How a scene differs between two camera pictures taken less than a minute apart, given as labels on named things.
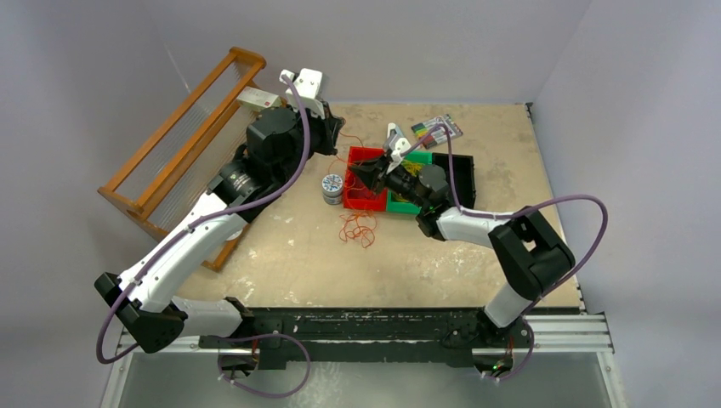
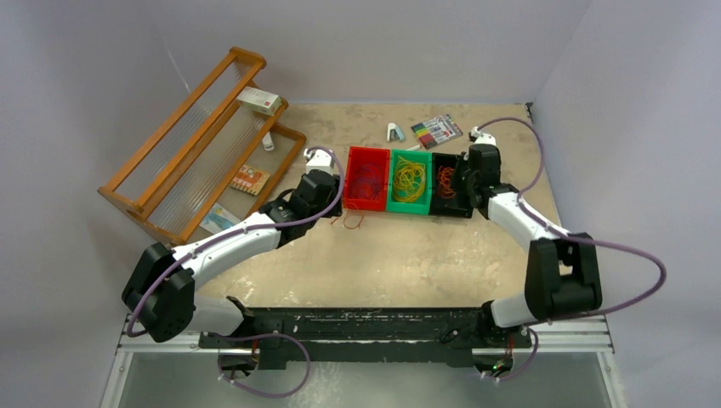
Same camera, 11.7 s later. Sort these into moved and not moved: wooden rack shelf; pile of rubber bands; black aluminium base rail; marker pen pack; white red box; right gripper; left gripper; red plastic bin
Moved: right gripper; pile of rubber bands; left gripper
Not moved: white red box; marker pen pack; black aluminium base rail; wooden rack shelf; red plastic bin
